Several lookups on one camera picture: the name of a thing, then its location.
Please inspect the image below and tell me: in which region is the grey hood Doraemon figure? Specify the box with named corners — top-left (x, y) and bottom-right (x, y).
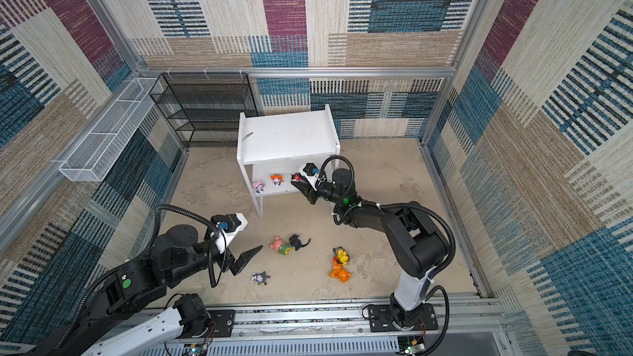
top-left (252, 271), bottom-right (270, 285)

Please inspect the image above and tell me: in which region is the orange crab hood Doraemon figure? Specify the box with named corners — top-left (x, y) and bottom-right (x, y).
top-left (270, 174), bottom-right (284, 186)

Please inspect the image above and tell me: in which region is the pink hood Doraemon figure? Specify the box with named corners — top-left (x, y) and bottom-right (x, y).
top-left (252, 181), bottom-right (265, 194)

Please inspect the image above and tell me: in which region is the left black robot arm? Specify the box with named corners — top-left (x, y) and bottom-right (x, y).
top-left (28, 204), bottom-right (261, 355)

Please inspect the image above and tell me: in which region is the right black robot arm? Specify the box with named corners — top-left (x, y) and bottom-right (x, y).
top-left (290, 155), bottom-right (456, 330)

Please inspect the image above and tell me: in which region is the white two-tier shelf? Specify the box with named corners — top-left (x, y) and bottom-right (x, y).
top-left (236, 105), bottom-right (341, 218)

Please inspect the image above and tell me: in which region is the pink green cactus figure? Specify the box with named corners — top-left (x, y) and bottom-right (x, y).
top-left (270, 237), bottom-right (293, 255)

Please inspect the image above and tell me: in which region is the black blue Luxray figure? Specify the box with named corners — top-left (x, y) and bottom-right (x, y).
top-left (288, 234), bottom-right (311, 251)

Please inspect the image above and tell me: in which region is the orange yellow Pokemon figure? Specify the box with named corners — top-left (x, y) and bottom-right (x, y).
top-left (329, 247), bottom-right (352, 283)

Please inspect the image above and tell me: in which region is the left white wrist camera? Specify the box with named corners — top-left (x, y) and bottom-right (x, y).
top-left (211, 214), bottom-right (248, 253)

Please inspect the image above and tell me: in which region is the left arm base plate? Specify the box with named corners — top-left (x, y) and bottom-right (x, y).
top-left (191, 309), bottom-right (236, 342)

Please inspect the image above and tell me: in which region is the black wire mesh rack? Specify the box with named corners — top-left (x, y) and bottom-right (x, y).
top-left (149, 73), bottom-right (260, 148)

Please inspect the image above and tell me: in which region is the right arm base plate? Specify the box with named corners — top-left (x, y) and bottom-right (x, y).
top-left (361, 303), bottom-right (438, 332)

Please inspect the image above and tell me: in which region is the white wire mesh basket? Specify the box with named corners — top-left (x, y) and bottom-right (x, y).
top-left (59, 77), bottom-right (157, 182)

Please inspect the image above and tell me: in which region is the aluminium mounting rail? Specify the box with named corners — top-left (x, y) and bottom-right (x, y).
top-left (113, 297), bottom-right (515, 356)

